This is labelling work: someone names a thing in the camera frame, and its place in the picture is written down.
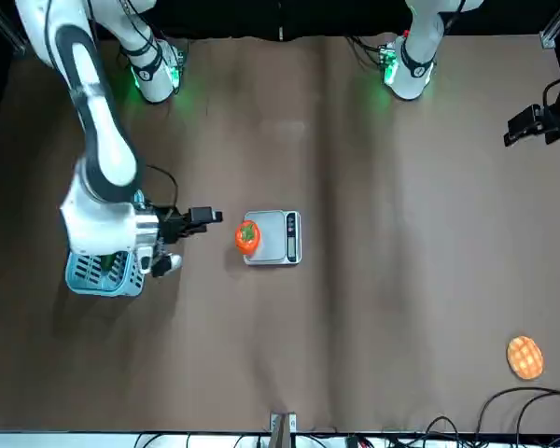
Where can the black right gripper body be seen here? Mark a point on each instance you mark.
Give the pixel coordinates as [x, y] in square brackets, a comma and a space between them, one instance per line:
[173, 228]

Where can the orange-red tomato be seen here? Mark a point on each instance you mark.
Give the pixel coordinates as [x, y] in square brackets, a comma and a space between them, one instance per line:
[248, 238]

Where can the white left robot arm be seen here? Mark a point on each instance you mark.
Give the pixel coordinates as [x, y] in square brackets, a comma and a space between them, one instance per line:
[417, 70]

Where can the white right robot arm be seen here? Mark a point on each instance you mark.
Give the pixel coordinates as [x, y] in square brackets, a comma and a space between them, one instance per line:
[107, 154]

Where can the light blue plastic basket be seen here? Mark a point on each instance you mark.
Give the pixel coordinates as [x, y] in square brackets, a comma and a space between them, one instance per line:
[102, 287]

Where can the silver digital kitchen scale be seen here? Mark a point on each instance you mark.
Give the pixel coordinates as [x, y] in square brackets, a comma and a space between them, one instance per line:
[273, 235]

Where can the green cucumber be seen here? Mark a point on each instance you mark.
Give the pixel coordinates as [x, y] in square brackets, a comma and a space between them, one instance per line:
[106, 262]

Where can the round golden waffle bread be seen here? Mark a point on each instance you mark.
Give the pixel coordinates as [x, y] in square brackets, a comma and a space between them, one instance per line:
[525, 358]

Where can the aluminium frame rail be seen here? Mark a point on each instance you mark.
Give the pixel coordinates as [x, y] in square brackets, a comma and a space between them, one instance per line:
[11, 37]
[553, 28]

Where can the aluminium profile post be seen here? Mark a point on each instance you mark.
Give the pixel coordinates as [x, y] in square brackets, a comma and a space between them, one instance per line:
[282, 429]

